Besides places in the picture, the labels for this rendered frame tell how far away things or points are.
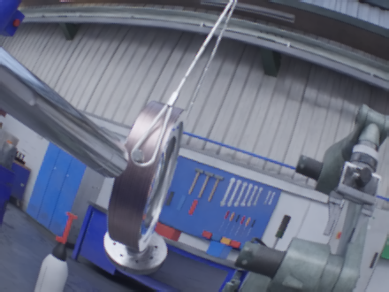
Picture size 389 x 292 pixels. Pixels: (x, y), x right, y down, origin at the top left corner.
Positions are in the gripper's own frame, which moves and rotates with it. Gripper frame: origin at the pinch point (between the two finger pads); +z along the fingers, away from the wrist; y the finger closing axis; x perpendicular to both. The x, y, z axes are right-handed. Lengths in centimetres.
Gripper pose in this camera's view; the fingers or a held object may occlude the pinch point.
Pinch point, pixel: (341, 232)
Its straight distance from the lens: 175.9
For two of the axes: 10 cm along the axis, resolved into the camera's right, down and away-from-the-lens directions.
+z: -3.9, 9.0, -1.8
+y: -9.0, -3.4, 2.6
